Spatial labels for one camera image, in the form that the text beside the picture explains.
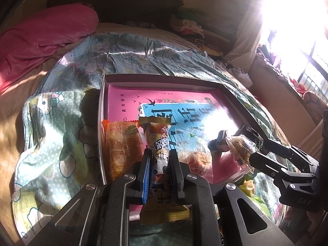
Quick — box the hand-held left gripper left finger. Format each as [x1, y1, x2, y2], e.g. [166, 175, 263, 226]
[27, 149, 151, 246]

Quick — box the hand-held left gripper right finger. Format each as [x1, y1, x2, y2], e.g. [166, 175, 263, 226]
[169, 149, 295, 246]

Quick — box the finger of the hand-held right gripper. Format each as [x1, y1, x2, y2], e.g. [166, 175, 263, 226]
[250, 152, 317, 187]
[259, 139, 318, 172]

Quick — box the clear cookie snack packet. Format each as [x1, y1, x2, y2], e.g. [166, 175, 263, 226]
[174, 123, 214, 181]

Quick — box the clear brown snack packet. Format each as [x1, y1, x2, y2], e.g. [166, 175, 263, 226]
[225, 134, 258, 175]

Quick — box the yellow cartoon snack packet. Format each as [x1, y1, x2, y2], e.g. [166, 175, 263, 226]
[138, 116, 192, 226]

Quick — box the dark cardboard box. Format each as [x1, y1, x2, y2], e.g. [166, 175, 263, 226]
[99, 74, 272, 185]

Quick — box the bright green snack packet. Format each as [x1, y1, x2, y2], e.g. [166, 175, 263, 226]
[238, 175, 272, 218]

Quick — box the orange snack packet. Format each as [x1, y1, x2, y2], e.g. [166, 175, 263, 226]
[102, 119, 146, 185]

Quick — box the dark purple wrapped candy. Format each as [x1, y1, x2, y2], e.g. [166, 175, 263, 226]
[209, 131, 230, 151]

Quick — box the red floral cloth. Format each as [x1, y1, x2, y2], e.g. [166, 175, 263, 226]
[289, 77, 328, 123]

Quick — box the pink book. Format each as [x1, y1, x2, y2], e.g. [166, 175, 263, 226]
[105, 83, 244, 222]

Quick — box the purple frilly cloth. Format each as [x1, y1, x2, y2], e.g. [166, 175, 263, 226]
[256, 43, 290, 82]

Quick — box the cartoon cat printed blanket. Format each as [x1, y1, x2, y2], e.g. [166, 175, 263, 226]
[11, 32, 290, 246]

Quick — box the barred window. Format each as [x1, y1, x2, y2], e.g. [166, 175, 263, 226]
[259, 0, 328, 95]

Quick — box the beige curtain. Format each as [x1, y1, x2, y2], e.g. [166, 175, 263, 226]
[225, 5, 269, 72]

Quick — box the beige bedsheet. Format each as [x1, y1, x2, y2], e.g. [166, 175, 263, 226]
[0, 22, 231, 246]

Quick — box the pile of clothes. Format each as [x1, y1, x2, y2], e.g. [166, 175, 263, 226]
[170, 8, 231, 57]

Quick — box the pink pillow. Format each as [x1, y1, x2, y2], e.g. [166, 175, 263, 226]
[0, 4, 99, 95]

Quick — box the dark wooden headboard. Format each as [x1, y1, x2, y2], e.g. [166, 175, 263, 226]
[46, 0, 183, 28]

